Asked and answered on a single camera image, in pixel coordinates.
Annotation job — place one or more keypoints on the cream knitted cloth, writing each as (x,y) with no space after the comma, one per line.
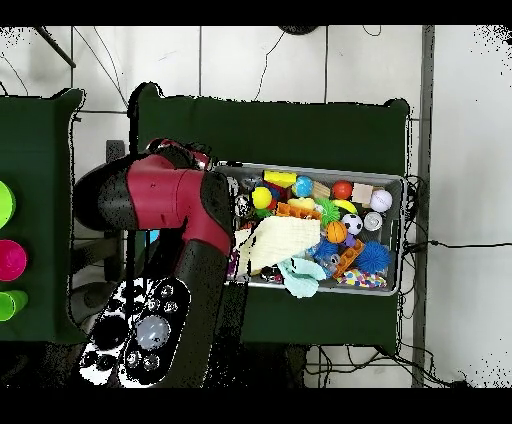
(284,240)

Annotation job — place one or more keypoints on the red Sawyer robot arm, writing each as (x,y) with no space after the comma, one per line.
(168,196)

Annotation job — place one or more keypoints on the wooden box with three holes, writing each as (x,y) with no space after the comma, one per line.
(154,236)

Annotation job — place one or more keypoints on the dark green table cloth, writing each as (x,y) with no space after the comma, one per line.
(260,132)
(36,140)

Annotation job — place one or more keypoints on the yellow smooth ball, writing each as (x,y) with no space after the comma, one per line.
(262,197)

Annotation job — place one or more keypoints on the black upright panel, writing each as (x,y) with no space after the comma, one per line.
(115,150)

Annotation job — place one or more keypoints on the green spiky ball with eyes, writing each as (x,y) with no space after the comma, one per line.
(328,212)

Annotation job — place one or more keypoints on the orange red ball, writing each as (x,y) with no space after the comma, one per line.
(342,190)

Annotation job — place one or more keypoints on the small orange basketball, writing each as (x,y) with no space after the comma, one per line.
(336,232)

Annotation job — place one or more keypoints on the light blue cloth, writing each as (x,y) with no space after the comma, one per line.
(302,276)

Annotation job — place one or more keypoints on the black round object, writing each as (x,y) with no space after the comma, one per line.
(298,29)

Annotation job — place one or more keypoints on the small soccer ball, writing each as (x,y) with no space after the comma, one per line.
(352,224)

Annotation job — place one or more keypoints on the small white baseball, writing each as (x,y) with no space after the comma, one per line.
(381,200)

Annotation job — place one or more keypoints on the black pole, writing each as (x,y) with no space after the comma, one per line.
(56,48)

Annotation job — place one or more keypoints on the grey stand foot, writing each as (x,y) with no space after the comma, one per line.
(80,298)

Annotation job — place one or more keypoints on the blue spiky ball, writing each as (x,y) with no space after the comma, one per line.
(372,258)

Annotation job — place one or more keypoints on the neon green plastic cup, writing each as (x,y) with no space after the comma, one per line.
(6,206)
(10,306)

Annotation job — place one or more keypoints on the pink plastic cup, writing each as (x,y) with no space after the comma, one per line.
(12,260)

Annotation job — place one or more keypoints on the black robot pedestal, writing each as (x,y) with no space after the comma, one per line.
(276,368)

